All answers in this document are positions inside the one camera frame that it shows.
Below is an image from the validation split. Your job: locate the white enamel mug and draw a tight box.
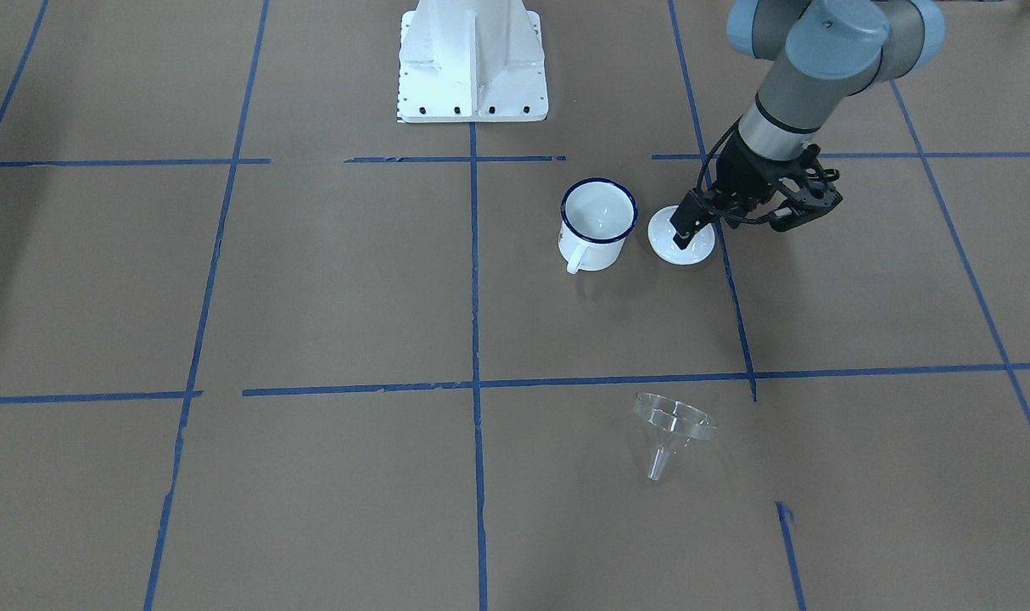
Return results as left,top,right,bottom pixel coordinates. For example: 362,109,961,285
557,177,639,275

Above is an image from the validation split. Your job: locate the white mug lid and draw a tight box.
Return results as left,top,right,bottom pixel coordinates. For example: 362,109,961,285
647,205,718,267

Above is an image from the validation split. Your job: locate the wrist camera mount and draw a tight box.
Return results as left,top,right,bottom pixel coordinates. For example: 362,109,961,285
766,143,843,233

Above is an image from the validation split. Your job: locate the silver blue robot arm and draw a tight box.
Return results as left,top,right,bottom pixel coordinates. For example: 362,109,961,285
667,1,946,248

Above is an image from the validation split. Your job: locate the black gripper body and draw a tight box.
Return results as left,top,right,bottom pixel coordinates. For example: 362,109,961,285
708,136,789,223

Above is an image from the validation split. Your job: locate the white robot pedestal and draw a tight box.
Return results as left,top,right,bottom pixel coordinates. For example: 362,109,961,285
396,1,550,124

